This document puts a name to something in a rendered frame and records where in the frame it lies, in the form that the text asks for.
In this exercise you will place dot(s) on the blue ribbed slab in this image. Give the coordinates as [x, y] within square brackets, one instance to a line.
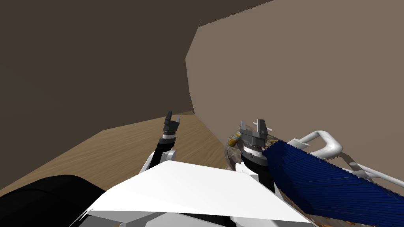
[318, 183]

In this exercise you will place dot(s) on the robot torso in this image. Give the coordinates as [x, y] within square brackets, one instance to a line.
[192, 189]

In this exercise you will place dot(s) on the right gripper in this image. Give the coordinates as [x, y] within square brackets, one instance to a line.
[254, 139]

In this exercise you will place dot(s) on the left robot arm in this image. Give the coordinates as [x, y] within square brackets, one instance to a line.
[163, 150]

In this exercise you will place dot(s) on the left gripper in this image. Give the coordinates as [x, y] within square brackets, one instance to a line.
[169, 128]

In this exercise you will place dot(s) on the yellow bottle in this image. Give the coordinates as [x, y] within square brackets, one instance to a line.
[234, 139]

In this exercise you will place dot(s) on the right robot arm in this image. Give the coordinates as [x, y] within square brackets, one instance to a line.
[256, 162]

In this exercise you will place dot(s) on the white curved tube frame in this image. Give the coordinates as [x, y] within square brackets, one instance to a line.
[328, 140]

